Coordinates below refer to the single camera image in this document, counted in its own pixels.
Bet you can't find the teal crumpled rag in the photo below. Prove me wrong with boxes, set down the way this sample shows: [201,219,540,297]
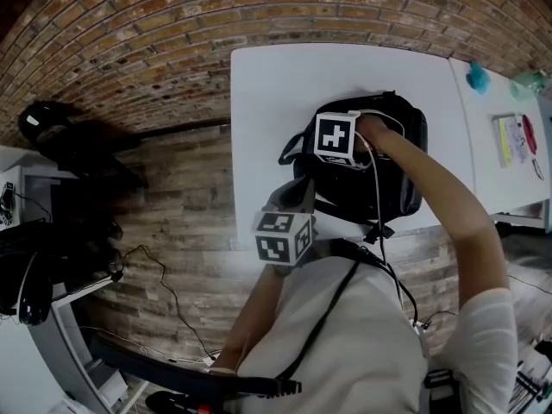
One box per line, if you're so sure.
[465,60,491,95]

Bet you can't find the white floor cable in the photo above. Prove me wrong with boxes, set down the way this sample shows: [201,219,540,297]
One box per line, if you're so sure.
[79,325,215,366]

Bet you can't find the black metal rack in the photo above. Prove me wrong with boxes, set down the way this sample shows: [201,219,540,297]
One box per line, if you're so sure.
[508,358,551,413]

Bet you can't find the person's left forearm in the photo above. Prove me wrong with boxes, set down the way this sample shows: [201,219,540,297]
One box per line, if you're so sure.
[210,265,288,373]

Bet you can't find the black floor cable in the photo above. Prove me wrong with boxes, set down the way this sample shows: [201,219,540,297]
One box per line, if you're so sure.
[122,243,217,361]

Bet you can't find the black harness buckle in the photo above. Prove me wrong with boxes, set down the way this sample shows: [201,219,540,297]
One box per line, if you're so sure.
[423,368,461,414]

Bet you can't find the black folding chair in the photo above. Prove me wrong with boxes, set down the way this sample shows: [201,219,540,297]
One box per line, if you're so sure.
[16,100,150,190]

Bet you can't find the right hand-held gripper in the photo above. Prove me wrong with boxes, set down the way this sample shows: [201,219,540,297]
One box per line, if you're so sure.
[313,110,362,169]

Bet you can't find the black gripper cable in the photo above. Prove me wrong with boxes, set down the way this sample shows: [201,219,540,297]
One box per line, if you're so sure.
[352,109,419,325]

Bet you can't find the black backpack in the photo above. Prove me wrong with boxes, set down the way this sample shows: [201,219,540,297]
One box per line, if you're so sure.
[278,89,430,245]

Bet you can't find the person's white shirt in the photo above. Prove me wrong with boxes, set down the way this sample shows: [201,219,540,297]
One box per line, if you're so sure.
[235,254,518,414]

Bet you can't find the gray desk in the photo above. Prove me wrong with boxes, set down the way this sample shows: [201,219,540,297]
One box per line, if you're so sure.
[0,164,60,232]
[42,273,130,414]

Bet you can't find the black curved bar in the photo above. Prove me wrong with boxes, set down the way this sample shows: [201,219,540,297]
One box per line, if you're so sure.
[89,337,303,400]

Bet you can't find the black neck strap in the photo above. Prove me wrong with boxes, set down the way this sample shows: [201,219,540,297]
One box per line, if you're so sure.
[273,239,417,383]

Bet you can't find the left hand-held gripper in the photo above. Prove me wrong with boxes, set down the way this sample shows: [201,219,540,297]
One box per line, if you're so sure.
[252,178,331,275]

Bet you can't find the person's right forearm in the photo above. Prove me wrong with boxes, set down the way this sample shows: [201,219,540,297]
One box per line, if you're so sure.
[379,129,513,312]

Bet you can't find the red pouch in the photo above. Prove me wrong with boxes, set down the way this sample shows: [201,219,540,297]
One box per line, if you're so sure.
[521,114,540,154]

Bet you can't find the yellow edged booklet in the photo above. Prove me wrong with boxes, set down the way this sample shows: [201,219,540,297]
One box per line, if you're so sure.
[492,113,530,170]

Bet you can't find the person's right hand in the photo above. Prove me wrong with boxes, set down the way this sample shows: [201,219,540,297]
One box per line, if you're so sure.
[354,114,394,149]

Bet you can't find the green spray bottle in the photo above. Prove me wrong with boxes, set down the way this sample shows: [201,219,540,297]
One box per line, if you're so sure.
[510,69,552,102]

